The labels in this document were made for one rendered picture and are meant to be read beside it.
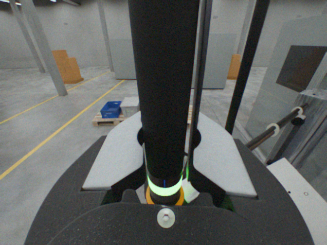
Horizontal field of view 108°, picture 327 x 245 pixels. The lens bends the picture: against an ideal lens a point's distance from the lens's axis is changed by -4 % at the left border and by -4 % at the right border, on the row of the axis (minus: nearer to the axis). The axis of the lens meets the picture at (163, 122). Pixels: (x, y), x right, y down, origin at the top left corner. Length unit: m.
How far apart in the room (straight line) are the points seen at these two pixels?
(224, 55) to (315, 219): 5.57
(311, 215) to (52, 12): 15.93
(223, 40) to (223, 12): 7.15
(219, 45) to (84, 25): 11.25
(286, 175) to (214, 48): 5.35
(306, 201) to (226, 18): 12.62
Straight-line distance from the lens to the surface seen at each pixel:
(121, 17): 12.97
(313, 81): 0.75
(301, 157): 0.99
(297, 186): 0.61
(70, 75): 8.38
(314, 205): 0.59
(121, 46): 7.51
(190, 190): 0.20
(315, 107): 0.64
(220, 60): 5.82
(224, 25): 12.80
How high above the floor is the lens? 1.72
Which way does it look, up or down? 32 degrees down
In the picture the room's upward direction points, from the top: 1 degrees counter-clockwise
